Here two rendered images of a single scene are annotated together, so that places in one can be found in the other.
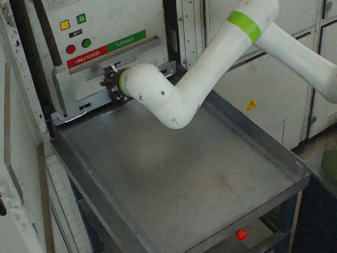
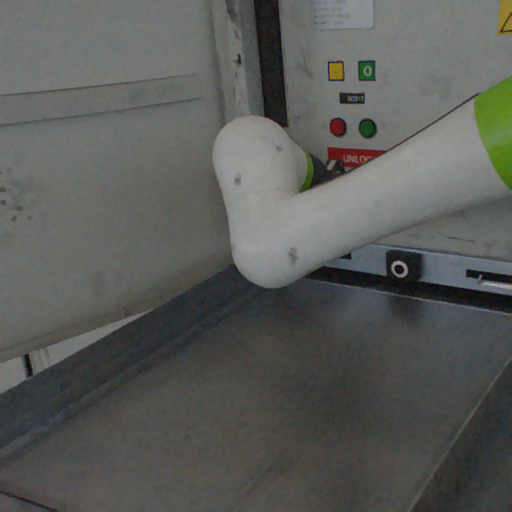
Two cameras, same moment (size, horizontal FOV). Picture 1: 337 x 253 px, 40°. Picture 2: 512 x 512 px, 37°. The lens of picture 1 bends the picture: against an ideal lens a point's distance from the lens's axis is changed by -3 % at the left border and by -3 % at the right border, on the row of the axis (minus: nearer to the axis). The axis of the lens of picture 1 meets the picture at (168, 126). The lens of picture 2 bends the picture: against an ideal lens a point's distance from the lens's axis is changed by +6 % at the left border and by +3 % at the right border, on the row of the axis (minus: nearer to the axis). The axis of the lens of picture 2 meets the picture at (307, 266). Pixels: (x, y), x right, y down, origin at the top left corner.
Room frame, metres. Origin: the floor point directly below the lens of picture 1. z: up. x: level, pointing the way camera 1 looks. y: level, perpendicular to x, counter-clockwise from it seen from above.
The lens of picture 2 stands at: (0.71, -0.83, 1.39)
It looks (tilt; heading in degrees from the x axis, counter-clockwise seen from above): 21 degrees down; 61
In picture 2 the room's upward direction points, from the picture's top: 4 degrees counter-clockwise
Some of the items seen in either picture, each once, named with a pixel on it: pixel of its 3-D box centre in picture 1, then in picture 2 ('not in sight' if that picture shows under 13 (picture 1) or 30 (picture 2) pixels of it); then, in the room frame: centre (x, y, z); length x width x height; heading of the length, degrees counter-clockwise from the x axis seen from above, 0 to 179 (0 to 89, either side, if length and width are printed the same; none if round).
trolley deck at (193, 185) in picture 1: (172, 162); (303, 397); (1.14, 0.00, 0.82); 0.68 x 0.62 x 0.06; 29
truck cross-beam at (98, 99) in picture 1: (114, 89); (410, 259); (1.49, 0.19, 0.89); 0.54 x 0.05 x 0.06; 119
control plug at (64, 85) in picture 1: (64, 90); not in sight; (1.31, 0.34, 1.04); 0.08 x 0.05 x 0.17; 29
